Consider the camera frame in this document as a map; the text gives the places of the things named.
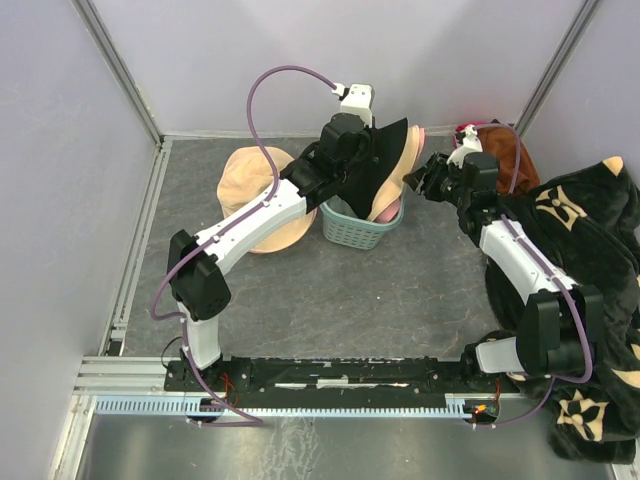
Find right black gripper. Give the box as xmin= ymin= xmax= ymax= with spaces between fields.
xmin=401 ymin=151 xmax=469 ymax=209

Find black cloth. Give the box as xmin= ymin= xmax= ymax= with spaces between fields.
xmin=338 ymin=118 xmax=409 ymax=220

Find cream bucket hat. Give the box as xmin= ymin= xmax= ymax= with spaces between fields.
xmin=216 ymin=146 xmax=314 ymax=254

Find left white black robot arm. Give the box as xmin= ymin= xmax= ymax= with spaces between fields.
xmin=167 ymin=113 xmax=381 ymax=390

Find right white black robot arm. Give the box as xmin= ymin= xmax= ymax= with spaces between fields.
xmin=404 ymin=152 xmax=604 ymax=391

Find beige pink stacked hats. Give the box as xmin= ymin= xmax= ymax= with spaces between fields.
xmin=366 ymin=125 xmax=425 ymax=224

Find red cloth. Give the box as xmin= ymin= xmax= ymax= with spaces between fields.
xmin=454 ymin=120 xmax=485 ymax=136

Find teal plastic basket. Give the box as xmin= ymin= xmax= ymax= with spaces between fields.
xmin=320 ymin=197 xmax=404 ymax=251

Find brown cloth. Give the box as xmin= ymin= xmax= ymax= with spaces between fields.
xmin=477 ymin=127 xmax=540 ymax=196

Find black floral blanket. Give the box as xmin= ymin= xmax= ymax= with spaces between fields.
xmin=507 ymin=156 xmax=639 ymax=464

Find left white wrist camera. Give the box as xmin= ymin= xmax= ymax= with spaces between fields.
xmin=332 ymin=83 xmax=375 ymax=127

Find right aluminium corner post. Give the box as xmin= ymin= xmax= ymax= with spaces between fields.
xmin=514 ymin=0 xmax=602 ymax=136

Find aluminium corner post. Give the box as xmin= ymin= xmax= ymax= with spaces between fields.
xmin=514 ymin=0 xmax=602 ymax=136
xmin=71 ymin=0 xmax=164 ymax=145

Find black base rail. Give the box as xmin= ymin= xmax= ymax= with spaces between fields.
xmin=164 ymin=357 xmax=497 ymax=410

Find light blue cable duct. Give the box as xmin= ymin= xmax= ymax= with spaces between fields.
xmin=94 ymin=392 xmax=496 ymax=419

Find left aluminium corner post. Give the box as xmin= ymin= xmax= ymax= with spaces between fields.
xmin=71 ymin=0 xmax=164 ymax=145

